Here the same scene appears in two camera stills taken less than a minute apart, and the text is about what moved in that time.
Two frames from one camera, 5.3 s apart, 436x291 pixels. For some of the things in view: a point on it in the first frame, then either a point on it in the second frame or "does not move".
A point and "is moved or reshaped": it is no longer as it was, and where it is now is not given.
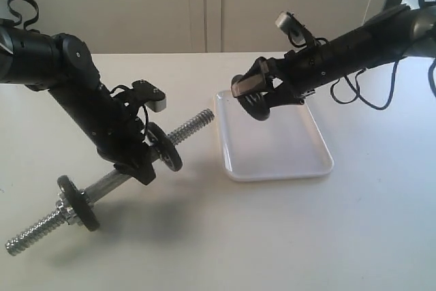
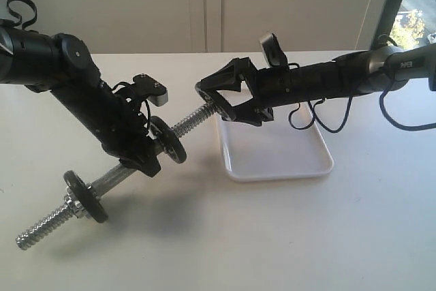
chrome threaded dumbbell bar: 20,242 is moved or reshaped
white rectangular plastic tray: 289,143 does not move
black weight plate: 80,203 -> 86,196
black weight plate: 256,103 is moved or reshaped
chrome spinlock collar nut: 67,212 -> 75,206
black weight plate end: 166,147 is moved or reshaped
